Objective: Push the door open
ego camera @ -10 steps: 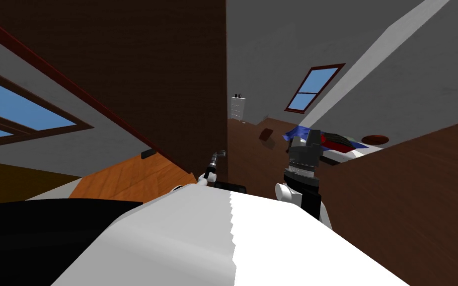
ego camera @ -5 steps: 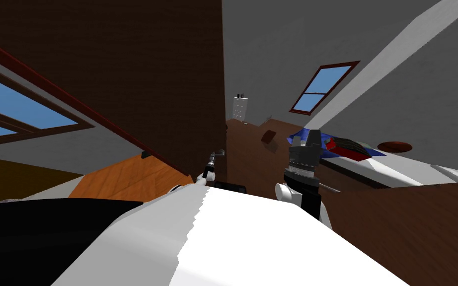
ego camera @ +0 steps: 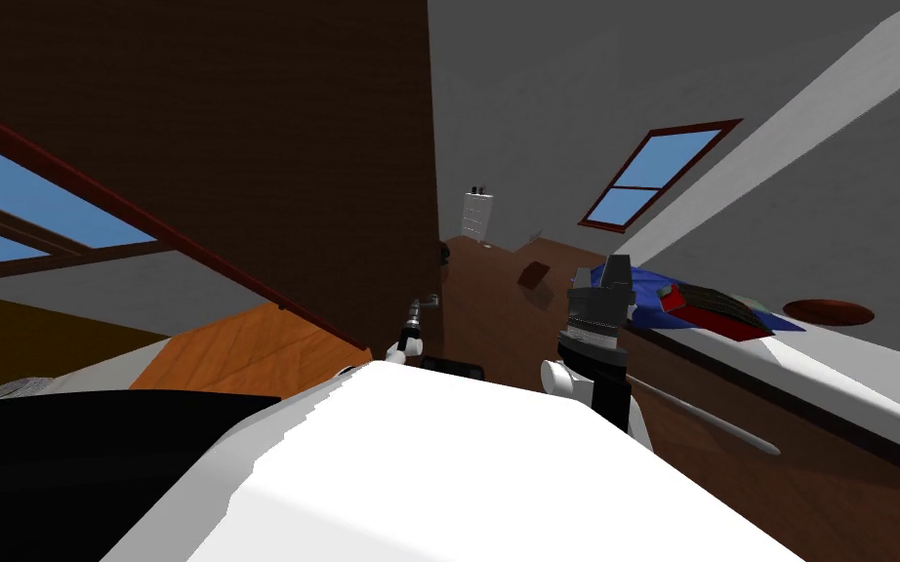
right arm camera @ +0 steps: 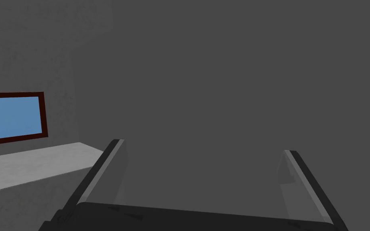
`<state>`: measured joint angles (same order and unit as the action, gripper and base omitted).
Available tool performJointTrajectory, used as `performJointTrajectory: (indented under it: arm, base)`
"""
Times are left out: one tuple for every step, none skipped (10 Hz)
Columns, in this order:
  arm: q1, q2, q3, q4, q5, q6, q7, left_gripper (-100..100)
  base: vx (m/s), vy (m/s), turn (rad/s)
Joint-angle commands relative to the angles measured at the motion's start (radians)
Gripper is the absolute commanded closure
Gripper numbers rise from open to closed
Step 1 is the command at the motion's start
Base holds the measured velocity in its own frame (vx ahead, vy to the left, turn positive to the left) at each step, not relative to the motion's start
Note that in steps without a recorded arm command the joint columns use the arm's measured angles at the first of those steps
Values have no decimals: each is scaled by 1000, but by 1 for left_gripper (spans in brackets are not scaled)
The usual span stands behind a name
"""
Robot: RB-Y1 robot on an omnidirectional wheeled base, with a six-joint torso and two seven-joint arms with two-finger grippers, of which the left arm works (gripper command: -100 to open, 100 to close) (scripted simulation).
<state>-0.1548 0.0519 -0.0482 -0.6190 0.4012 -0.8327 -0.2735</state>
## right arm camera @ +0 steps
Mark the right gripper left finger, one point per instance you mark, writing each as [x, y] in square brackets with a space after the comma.
[103, 175]

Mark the dark red framed window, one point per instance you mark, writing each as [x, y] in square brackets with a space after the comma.
[13, 117]

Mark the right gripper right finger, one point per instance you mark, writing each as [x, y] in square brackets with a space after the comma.
[303, 189]

